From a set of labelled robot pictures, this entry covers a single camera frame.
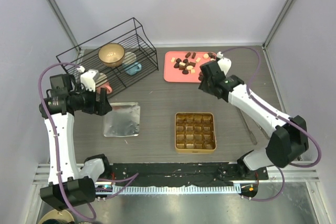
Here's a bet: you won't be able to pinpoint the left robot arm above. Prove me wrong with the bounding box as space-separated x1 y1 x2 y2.
39 70 112 211

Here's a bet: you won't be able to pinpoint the gold chocolate box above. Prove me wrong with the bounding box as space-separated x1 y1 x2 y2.
174 112 217 154

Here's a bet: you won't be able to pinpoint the metal tongs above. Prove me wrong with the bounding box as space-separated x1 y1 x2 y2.
236 108 269 145

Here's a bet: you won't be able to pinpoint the black wire rack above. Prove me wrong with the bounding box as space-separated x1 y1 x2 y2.
56 17 159 98

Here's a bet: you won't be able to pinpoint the gold bowl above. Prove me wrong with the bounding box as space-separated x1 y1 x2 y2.
98 43 125 67

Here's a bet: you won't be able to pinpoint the pink tray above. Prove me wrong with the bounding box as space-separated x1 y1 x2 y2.
164 51 217 83

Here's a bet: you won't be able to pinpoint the round object bottom left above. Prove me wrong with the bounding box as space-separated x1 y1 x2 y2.
38 210 75 224

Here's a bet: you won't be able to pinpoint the blue cup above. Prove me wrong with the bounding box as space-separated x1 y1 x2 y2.
123 62 142 76

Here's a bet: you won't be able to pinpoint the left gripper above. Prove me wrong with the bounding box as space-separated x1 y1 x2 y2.
73 83 112 115

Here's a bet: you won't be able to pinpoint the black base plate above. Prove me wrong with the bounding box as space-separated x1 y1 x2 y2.
100 162 269 187

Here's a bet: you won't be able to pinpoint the silver box lid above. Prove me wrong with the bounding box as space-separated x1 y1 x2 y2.
102 102 141 137

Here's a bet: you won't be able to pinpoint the white cable duct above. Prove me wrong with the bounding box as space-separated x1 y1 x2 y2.
120 184 241 195

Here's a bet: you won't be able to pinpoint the pink cup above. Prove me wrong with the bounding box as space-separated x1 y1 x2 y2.
96 82 113 94

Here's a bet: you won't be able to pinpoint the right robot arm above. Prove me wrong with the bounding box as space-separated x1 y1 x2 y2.
198 60 309 179

